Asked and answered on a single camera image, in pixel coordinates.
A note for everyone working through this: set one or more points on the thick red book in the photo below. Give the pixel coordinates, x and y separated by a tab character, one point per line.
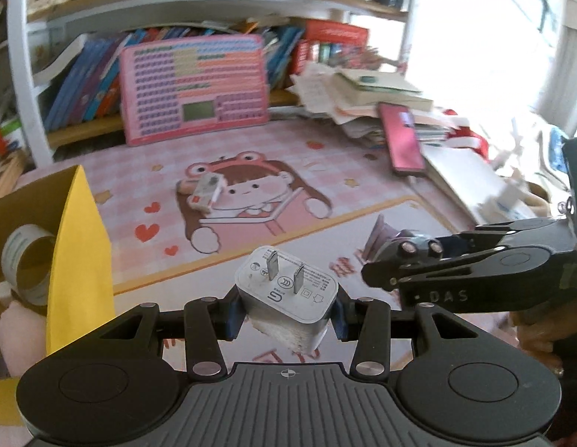
337	35

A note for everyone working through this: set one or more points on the small white cube charger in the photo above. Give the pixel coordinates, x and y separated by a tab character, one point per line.
204	193

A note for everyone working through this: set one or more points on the clear packing tape roll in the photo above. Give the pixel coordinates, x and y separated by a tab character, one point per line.
11	251

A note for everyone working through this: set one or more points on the yellow cardboard box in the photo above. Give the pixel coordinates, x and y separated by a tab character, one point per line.
79	251

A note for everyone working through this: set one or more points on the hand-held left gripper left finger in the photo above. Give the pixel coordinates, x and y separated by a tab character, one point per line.
231	316

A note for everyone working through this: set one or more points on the pink learning keyboard tablet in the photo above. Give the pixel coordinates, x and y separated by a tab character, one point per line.
190	88

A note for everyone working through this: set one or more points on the stack of white papers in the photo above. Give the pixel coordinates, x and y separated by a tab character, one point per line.
461	181

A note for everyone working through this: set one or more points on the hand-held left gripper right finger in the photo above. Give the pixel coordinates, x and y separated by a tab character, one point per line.
342	319

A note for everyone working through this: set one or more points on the row of thin books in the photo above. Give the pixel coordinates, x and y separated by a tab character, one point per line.
284	56

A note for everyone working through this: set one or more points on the dried flower bunch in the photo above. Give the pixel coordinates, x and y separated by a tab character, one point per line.
363	58

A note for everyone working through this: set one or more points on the red white plush cloth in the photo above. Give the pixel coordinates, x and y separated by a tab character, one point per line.
475	142

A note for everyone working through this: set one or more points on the row of blue books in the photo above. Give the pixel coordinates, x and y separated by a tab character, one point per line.
88	84

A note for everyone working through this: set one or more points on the pink checked printed tablecloth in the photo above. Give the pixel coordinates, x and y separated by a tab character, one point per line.
316	181

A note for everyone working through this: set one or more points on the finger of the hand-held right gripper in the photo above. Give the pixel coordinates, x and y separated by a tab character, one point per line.
381	240
433	270

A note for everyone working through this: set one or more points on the person's right hand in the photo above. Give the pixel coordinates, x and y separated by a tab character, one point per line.
538	340

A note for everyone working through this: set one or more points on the large white rounded charger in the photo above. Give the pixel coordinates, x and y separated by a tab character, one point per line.
288	298

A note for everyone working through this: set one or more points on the red smartphone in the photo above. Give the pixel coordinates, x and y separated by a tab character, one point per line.
402	139

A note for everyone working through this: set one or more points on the white bookshelf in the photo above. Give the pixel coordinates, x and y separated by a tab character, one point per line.
30	102

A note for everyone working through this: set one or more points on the pile of books and papers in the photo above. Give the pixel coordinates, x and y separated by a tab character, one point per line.
363	91

